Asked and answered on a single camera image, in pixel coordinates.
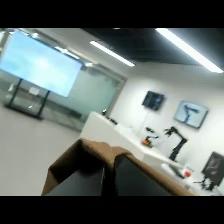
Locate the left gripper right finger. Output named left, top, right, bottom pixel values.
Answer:
left=114, top=154, right=173, bottom=197

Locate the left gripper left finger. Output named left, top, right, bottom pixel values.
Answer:
left=46, top=163, right=107, bottom=197

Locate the brown garment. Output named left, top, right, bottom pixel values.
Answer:
left=41, top=138, right=198, bottom=197

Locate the long ceiling lamp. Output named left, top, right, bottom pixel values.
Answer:
left=88, top=40, right=136, bottom=68
left=154, top=28, right=224, bottom=75

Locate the white counter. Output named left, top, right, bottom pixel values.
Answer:
left=79, top=111, right=185, bottom=169

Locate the large display on black stand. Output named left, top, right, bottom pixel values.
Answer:
left=0, top=30, right=84, bottom=120

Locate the small dark wall screen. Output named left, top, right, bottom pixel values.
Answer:
left=141, top=90, right=166, bottom=112

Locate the pale blue wall screen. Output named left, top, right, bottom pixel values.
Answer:
left=173, top=99, right=210, bottom=130

